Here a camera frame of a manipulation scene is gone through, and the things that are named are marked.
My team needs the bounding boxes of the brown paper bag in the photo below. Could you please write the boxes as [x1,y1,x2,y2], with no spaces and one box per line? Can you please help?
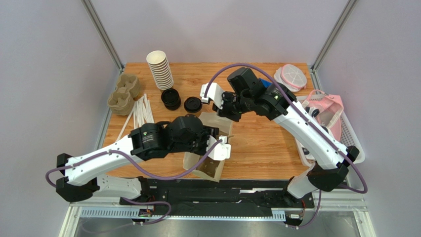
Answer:
[182,112,234,183]

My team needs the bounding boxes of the stack of paper cups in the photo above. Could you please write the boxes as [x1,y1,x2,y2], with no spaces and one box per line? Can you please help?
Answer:
[146,50,174,90]

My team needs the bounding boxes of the white plastic basket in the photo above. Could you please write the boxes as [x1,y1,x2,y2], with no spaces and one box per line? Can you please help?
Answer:
[295,112,366,167]

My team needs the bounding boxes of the aluminium frame rail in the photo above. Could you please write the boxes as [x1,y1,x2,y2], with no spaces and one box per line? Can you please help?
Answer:
[60,179,376,237]

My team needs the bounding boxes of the cardboard cup carrier stack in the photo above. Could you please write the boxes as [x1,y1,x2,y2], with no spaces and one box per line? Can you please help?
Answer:
[107,74,141,116]

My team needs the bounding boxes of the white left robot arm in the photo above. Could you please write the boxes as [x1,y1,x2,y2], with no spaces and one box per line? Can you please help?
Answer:
[55,115,231,202]

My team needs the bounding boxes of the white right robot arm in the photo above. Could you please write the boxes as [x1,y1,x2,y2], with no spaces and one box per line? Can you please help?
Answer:
[200,63,359,198]

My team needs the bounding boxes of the pile of wrapped straws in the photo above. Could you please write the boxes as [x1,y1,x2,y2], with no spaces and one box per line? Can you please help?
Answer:
[116,93,155,141]

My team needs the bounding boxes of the white pink mesh pouches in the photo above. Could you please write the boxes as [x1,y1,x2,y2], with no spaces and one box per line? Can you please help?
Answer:
[273,64,307,92]

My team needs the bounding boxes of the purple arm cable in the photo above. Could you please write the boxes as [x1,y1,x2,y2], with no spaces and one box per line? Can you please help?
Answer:
[45,139,224,231]
[203,63,368,230]

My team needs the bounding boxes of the stack of black lids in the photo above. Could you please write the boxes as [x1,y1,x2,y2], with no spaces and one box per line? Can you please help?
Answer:
[161,88,181,111]

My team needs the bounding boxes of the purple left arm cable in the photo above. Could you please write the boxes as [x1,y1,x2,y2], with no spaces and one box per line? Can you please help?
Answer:
[45,139,224,231]

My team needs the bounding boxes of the white garment in basket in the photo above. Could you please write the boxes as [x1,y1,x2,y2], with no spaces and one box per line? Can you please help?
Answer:
[295,139,315,167]

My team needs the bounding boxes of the pink mesh bag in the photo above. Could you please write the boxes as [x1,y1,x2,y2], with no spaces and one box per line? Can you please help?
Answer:
[301,89,344,141]

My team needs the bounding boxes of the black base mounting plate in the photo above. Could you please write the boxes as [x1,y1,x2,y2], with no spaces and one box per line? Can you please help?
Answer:
[133,178,316,217]

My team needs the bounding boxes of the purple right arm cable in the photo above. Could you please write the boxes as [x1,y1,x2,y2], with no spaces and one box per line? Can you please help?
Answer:
[203,63,368,230]

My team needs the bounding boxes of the blue cloth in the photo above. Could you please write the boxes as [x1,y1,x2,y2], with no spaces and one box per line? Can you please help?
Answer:
[259,78,272,88]

